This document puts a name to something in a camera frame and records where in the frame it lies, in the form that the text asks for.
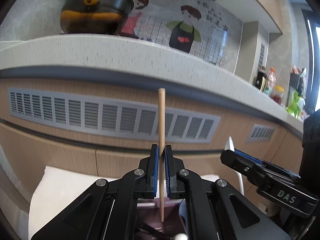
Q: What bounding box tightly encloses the maroon plastic utensil holder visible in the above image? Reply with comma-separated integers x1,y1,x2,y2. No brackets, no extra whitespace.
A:
135,197,188,240

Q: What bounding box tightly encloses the steel spoon white knob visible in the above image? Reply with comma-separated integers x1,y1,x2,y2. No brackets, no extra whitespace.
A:
172,233,188,240

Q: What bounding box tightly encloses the wooden cabinet front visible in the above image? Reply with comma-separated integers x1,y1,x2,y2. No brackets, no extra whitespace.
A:
1,79,303,193

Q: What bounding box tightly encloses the orange drink bottle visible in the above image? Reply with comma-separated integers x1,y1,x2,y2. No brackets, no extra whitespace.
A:
264,67,276,96

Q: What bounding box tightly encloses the wooden chopstick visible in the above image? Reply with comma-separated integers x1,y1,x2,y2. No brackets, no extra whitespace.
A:
158,88,165,223

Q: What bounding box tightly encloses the cream table cloth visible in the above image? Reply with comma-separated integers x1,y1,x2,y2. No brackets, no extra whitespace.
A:
28,165,241,240

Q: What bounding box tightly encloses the dark soy sauce bottle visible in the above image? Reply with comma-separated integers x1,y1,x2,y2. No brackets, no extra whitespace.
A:
255,66,267,92

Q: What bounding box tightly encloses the small grey vent grille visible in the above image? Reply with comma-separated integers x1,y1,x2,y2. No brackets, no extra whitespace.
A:
247,124,276,142

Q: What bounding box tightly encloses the white plastic spoon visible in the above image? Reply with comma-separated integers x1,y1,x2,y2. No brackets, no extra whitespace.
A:
224,136,245,196

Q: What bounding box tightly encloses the large grey vent grille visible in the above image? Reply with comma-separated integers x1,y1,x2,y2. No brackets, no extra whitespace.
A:
7,88,221,143

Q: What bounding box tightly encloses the speckled countertop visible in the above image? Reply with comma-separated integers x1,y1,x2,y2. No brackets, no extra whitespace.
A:
1,35,303,134

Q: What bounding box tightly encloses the yellow lid jar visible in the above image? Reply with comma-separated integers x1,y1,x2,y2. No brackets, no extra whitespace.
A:
270,85,285,105

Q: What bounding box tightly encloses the cartoon wall sticker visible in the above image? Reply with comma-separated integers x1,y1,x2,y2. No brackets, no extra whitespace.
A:
120,0,228,64

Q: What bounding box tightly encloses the black pot yellow handle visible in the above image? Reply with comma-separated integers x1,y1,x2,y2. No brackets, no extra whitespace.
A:
60,0,134,35

